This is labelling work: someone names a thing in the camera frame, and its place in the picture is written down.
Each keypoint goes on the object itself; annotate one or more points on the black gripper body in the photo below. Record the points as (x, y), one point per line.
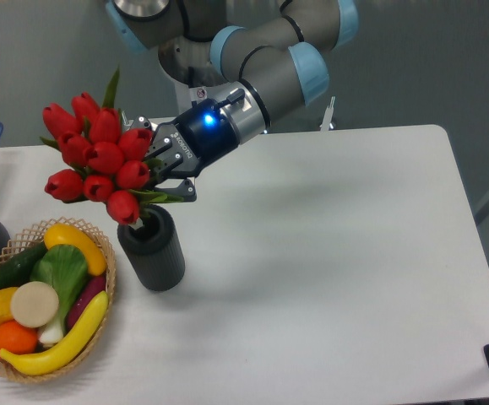
(192, 141)

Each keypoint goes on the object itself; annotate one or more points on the red tulip bouquet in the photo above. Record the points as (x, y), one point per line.
(106, 164)

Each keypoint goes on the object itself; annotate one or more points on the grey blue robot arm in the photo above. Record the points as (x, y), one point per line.
(179, 31)

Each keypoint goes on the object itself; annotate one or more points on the dark grey ribbed vase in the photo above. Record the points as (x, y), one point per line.
(154, 250)

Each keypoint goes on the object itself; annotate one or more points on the purple eggplant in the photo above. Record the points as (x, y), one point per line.
(90, 290)

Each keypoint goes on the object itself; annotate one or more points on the yellow squash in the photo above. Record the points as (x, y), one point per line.
(77, 246)

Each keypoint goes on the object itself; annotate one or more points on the green bok choy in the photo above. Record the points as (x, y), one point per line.
(65, 269)

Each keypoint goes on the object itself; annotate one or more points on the woven wicker basket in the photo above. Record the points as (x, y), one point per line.
(33, 236)

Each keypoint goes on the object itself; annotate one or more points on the green cucumber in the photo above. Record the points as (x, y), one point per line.
(17, 269)

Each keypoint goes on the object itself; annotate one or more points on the beige round disc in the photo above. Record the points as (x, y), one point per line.
(34, 304)

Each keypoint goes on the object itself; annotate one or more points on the yellow banana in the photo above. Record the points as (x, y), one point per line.
(68, 348)

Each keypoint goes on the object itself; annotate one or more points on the orange fruit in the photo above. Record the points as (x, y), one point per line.
(17, 339)

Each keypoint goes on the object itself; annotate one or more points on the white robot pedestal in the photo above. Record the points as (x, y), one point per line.
(278, 71)

